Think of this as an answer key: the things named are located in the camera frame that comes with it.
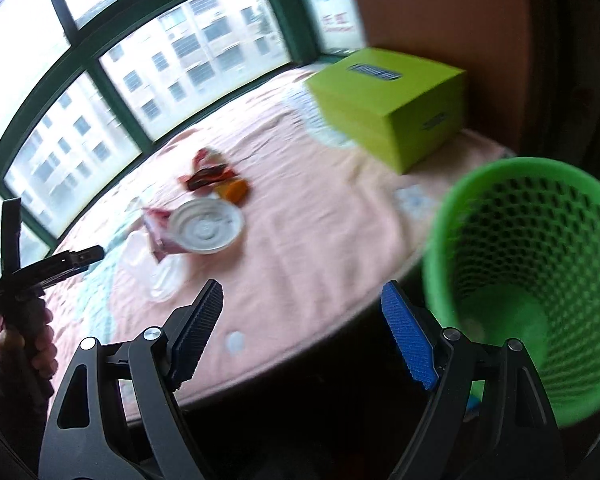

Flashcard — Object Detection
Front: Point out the grey round plastic lid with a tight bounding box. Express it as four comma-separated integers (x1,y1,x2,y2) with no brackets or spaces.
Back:
168,197,245,255

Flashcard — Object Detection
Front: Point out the orange snack bag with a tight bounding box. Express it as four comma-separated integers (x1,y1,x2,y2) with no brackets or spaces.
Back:
178,164,238,192

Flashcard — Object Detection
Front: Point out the small orange gold wrapper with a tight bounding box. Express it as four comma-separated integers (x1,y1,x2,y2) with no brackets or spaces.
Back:
214,178,250,205

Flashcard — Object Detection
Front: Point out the person's left hand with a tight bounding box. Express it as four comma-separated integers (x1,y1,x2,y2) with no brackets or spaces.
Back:
0,308,58,380

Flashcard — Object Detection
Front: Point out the clear round plastic cup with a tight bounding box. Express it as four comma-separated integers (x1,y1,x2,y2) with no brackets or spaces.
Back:
149,255,189,302

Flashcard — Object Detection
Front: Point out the pink red foil packet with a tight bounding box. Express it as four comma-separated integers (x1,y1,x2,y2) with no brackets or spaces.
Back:
142,207,186,263

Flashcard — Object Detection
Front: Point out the green plastic mesh wastebasket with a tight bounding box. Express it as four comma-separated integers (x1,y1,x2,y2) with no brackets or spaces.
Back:
424,157,600,427

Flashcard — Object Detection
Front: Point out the crumpled red white wrapper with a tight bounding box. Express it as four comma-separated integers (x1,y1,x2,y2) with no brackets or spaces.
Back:
193,148,226,172

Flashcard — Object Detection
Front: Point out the pink cartoon bed blanket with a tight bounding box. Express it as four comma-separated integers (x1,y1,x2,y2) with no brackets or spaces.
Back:
47,68,507,404

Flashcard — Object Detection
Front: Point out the lime green cardboard box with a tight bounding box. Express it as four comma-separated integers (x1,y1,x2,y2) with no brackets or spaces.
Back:
306,48,466,174

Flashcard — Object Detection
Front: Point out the green window frame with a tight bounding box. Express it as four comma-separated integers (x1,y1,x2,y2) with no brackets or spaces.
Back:
0,0,366,273

